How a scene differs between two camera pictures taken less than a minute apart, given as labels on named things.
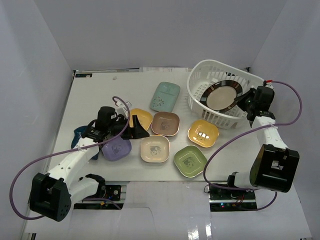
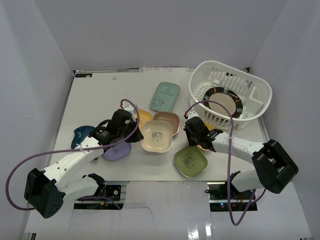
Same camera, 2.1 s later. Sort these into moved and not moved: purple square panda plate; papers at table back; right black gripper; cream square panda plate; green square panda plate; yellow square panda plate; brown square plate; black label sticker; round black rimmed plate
Moved: cream square panda plate; right black gripper; round black rimmed plate
Not moved: brown square plate; yellow square panda plate; black label sticker; purple square panda plate; papers at table back; green square panda plate
